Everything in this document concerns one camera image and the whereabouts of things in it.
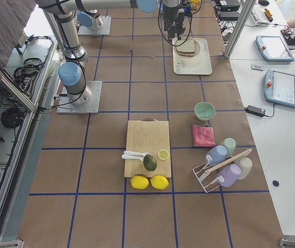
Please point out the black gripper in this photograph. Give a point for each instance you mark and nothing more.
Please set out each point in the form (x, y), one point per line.
(170, 15)

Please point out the cream round plate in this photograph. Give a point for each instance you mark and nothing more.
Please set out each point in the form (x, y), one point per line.
(197, 47)

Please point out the cream rectangular bear tray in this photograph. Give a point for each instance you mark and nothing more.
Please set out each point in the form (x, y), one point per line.
(197, 65)

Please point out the green bowl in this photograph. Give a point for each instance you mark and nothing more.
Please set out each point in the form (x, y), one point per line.
(204, 111)

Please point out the far teach pendant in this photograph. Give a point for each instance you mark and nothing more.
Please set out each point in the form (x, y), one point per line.
(273, 49)

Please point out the teach pendant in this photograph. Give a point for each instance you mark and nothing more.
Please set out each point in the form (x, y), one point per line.
(279, 88)
(273, 49)

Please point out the wooden cutting board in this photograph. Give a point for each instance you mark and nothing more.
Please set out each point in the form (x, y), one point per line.
(148, 136)

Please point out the pink cloth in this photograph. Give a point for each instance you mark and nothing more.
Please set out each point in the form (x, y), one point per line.
(203, 136)

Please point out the black power adapter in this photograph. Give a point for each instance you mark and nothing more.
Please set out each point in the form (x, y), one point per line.
(255, 111)

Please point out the near teach pendant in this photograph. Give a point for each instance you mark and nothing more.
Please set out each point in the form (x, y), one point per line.
(279, 88)

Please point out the lemon half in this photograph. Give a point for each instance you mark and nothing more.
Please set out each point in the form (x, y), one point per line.
(163, 154)

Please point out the green cup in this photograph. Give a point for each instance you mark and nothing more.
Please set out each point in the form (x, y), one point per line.
(230, 145)

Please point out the blue cup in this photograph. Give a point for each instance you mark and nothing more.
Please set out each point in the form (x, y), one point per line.
(216, 155)

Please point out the white plastic utensil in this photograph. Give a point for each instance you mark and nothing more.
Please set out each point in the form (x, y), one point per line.
(133, 155)

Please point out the green avocado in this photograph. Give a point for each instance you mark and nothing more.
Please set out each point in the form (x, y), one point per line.
(149, 162)

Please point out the beige cup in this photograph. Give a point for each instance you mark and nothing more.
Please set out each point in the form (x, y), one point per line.
(245, 165)

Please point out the right yellow lemon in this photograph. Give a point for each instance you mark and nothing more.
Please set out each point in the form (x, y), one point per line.
(159, 182)

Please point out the yellow lemon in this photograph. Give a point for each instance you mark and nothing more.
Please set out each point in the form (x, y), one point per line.
(139, 182)
(159, 182)

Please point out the purple cup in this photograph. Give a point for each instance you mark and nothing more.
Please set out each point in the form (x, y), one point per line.
(229, 175)

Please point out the left yellow lemon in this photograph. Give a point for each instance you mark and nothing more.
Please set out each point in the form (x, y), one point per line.
(139, 182)

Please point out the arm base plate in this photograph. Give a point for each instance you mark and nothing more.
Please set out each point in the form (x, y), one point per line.
(90, 26)
(87, 103)

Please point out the aluminium frame post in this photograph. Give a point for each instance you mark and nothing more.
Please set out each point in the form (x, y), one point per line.
(246, 10)

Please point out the wooden rack handle rod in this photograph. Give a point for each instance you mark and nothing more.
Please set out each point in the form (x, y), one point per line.
(240, 155)

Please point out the white wire cup rack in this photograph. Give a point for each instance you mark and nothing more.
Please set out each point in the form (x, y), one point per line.
(201, 173)

